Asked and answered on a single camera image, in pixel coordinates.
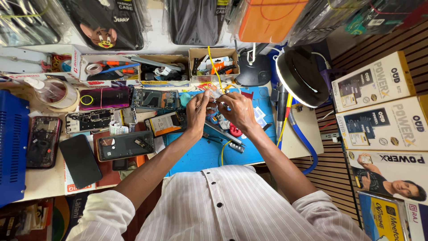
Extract person's right hand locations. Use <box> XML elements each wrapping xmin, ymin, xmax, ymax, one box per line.
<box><xmin>216</xmin><ymin>92</ymin><xmax>258</xmax><ymax>135</ymax></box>

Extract person's left hand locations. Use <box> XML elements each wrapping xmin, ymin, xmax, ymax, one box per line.
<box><xmin>185</xmin><ymin>89</ymin><xmax>218</xmax><ymax>135</ymax></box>

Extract small clear plastic packet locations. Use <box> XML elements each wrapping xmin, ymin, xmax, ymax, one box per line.
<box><xmin>209</xmin><ymin>84</ymin><xmax>228</xmax><ymax>102</ymax></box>

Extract red round opening tool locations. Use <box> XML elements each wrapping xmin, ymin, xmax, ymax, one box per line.
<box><xmin>229</xmin><ymin>123</ymin><xmax>243</xmax><ymax>138</ymax></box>

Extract metal tweezers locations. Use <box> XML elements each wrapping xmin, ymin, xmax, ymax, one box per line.
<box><xmin>203</xmin><ymin>120</ymin><xmax>247</xmax><ymax>147</ymax></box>

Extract tall brown cardboard box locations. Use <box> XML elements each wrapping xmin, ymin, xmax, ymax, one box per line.
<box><xmin>188</xmin><ymin>47</ymin><xmax>240</xmax><ymax>83</ymax></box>

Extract black lamp base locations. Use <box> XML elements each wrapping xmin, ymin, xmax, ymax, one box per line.
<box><xmin>234</xmin><ymin>44</ymin><xmax>272</xmax><ymax>87</ymax></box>

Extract blue repair mat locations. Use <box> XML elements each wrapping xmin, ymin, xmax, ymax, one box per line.
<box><xmin>164</xmin><ymin>86</ymin><xmax>277</xmax><ymax>177</ymax></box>

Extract opened phone with battery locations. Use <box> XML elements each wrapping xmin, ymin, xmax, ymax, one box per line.
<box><xmin>143</xmin><ymin>110</ymin><xmax>188</xmax><ymax>138</ymax></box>

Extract brown cardboard parts box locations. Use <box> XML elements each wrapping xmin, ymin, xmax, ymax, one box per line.
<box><xmin>138</xmin><ymin>54</ymin><xmax>191</xmax><ymax>88</ymax></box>

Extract black round desk lamp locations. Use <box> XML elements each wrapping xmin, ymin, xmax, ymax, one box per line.
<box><xmin>275</xmin><ymin>47</ymin><xmax>330</xmax><ymax>108</ymax></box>

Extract grey flat metal tool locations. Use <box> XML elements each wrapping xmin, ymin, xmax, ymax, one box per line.
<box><xmin>123</xmin><ymin>55</ymin><xmax>183</xmax><ymax>72</ymax></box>

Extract black phone case packet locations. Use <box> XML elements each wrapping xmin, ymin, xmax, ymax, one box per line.
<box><xmin>164</xmin><ymin>0</ymin><xmax>232</xmax><ymax>46</ymax></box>

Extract orange phone case packet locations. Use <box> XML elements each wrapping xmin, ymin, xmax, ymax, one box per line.
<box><xmin>231</xmin><ymin>0</ymin><xmax>310</xmax><ymax>44</ymax></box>

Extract white striped shirt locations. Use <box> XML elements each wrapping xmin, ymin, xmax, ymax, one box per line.
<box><xmin>66</xmin><ymin>165</ymin><xmax>372</xmax><ymax>241</ymax></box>

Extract white power strip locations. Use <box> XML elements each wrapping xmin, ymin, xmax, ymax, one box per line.
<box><xmin>320</xmin><ymin>133</ymin><xmax>341</xmax><ymax>144</ymax></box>

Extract black phone back cover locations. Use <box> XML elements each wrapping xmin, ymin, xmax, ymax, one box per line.
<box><xmin>96</xmin><ymin>131</ymin><xmax>155</xmax><ymax>162</ymax></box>

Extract small white printed packet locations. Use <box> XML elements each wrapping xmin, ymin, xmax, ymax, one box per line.
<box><xmin>109</xmin><ymin>120</ymin><xmax>130</xmax><ymax>136</ymax></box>

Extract purple phone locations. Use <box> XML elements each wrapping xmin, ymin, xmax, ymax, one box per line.
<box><xmin>79</xmin><ymin>86</ymin><xmax>131</xmax><ymax>111</ymax></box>

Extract white cardboard tool box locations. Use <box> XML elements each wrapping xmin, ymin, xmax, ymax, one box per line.
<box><xmin>71</xmin><ymin>45</ymin><xmax>142</xmax><ymax>88</ymax></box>

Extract small black phone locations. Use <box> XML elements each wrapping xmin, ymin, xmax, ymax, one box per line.
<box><xmin>112</xmin><ymin>158</ymin><xmax>129</xmax><ymax>172</ymax></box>

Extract bundle of dark case packets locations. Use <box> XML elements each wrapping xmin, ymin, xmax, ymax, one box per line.
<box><xmin>288</xmin><ymin>0</ymin><xmax>370</xmax><ymax>47</ymax></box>

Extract beige masking tape roll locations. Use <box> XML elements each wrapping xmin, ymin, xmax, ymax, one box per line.
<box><xmin>84</xmin><ymin>62</ymin><xmax>104</xmax><ymax>75</ymax></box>

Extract cartoon mouse phone case packet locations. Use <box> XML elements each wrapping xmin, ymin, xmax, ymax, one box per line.
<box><xmin>62</xmin><ymin>0</ymin><xmax>151</xmax><ymax>51</ymax></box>

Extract cream battery display box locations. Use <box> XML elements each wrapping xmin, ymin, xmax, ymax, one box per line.
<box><xmin>335</xmin><ymin>95</ymin><xmax>428</xmax><ymax>152</ymax></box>
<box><xmin>331</xmin><ymin>50</ymin><xmax>417</xmax><ymax>113</ymax></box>

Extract black phone screen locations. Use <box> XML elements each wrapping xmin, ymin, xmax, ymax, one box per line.
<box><xmin>59</xmin><ymin>134</ymin><xmax>103</xmax><ymax>190</ymax></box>

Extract large clear tape roll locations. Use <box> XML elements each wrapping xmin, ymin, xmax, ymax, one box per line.
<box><xmin>34</xmin><ymin>78</ymin><xmax>80</xmax><ymax>112</ymax></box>

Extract heap of coloured rubber bands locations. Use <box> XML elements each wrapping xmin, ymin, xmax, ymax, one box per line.
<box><xmin>41</xmin><ymin>53</ymin><xmax>73</xmax><ymax>73</ymax></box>

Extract white orange label carton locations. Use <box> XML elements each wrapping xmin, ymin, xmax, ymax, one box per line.
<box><xmin>63</xmin><ymin>160</ymin><xmax>98</xmax><ymax>196</ymax></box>

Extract green accessory packets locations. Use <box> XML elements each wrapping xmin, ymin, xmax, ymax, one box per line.
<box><xmin>344</xmin><ymin>0</ymin><xmax>428</xmax><ymax>35</ymax></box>

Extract white printed poster box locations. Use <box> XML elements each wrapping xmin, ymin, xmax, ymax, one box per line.
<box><xmin>346</xmin><ymin>150</ymin><xmax>428</xmax><ymax>205</ymax></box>

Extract clear spray bottle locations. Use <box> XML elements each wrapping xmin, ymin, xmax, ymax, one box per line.
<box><xmin>23</xmin><ymin>77</ymin><xmax>66</xmax><ymax>102</ymax></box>

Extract yellow printed box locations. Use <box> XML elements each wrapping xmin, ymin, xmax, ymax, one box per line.
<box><xmin>357</xmin><ymin>191</ymin><xmax>409</xmax><ymax>241</ymax></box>

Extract bundle of clear case packets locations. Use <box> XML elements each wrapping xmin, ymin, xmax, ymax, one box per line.
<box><xmin>0</xmin><ymin>0</ymin><xmax>67</xmax><ymax>47</ymax></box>

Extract blue metal power supply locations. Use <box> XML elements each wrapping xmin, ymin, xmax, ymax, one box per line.
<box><xmin>0</xmin><ymin>90</ymin><xmax>31</xmax><ymax>209</ymax></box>

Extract cluttered lower shelf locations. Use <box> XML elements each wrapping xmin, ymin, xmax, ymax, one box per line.
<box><xmin>0</xmin><ymin>192</ymin><xmax>90</xmax><ymax>241</ymax></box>

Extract white red label box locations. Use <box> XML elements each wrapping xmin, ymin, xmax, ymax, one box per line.
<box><xmin>404</xmin><ymin>200</ymin><xmax>428</xmax><ymax>241</ymax></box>

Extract long yellow cable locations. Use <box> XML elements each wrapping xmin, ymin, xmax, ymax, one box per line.
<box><xmin>207</xmin><ymin>46</ymin><xmax>225</xmax><ymax>95</ymax></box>

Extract short yellow cable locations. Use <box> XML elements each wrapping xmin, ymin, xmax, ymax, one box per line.
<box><xmin>220</xmin><ymin>140</ymin><xmax>233</xmax><ymax>166</ymax></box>

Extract black yellow soldering handle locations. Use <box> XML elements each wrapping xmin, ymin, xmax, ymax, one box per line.
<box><xmin>275</xmin><ymin>84</ymin><xmax>294</xmax><ymax>148</ymax></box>

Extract opened blue frame phone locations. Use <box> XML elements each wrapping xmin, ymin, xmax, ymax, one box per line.
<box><xmin>131</xmin><ymin>88</ymin><xmax>180</xmax><ymax>112</ymax></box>

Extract blue hose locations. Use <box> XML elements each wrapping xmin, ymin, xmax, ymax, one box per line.
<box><xmin>287</xmin><ymin>106</ymin><xmax>319</xmax><ymax>175</ymax></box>

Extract opened silver frame phone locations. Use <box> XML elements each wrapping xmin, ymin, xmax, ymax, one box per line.
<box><xmin>65</xmin><ymin>108</ymin><xmax>116</xmax><ymax>135</ymax></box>

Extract opened red frame phone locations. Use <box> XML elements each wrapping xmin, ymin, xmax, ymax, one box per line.
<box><xmin>26</xmin><ymin>116</ymin><xmax>63</xmax><ymax>169</ymax></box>

